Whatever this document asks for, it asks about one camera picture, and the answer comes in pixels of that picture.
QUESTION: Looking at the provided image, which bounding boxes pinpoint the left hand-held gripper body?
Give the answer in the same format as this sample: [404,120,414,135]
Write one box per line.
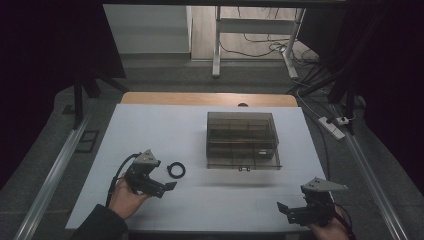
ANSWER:
[125,148,168,199]

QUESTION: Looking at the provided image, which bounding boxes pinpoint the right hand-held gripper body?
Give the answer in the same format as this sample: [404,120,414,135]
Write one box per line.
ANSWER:
[285,177,349,228]

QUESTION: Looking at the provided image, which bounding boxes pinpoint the black ribbed hair ring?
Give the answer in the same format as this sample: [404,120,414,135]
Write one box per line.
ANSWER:
[166,161,187,180]

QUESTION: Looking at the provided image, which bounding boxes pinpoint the smoked clear drawer box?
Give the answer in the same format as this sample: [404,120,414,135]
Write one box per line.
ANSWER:
[205,111,283,172]

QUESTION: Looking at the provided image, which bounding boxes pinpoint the person's right hand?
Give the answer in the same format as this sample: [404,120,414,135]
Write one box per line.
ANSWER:
[306,204,352,240]

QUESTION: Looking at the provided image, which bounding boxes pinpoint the person's left hand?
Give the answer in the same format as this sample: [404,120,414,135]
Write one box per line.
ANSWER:
[107,177,151,221]

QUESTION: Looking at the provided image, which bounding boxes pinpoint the white table board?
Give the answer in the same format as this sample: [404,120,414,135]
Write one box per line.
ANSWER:
[65,103,334,233]

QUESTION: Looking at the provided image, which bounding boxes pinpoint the white power strip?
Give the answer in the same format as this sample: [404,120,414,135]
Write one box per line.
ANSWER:
[317,116,346,141]

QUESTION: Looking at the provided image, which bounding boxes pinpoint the wooden table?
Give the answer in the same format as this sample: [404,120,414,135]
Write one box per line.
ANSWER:
[119,91,299,108]

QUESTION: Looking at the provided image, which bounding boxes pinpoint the black metal stand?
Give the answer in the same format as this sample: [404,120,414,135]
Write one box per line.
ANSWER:
[326,66,357,136]
[72,64,129,130]

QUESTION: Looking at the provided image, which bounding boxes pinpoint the dark curtain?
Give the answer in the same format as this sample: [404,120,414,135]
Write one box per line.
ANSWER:
[0,0,126,191]
[298,0,424,188]

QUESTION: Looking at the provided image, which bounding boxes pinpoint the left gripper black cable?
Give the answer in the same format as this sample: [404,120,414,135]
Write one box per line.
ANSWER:
[105,152,143,208]

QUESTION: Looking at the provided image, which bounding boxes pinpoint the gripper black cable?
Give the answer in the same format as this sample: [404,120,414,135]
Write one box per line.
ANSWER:
[105,152,143,208]
[333,202,357,240]

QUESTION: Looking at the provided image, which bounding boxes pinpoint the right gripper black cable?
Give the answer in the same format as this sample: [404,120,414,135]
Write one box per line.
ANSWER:
[333,202,357,240]

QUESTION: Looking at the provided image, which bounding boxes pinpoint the aluminium floor rail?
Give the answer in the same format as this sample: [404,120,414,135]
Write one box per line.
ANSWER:
[343,131,410,240]
[12,113,92,240]

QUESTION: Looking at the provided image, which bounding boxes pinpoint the black floor hatch frame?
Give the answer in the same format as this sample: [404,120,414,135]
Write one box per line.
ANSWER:
[75,129,100,154]

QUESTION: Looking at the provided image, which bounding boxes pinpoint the white desk frame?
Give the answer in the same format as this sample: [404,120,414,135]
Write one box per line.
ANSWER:
[211,5,307,80]

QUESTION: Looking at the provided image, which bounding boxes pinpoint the black floor cable bundle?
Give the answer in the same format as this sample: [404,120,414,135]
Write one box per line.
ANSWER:
[218,6,331,96]

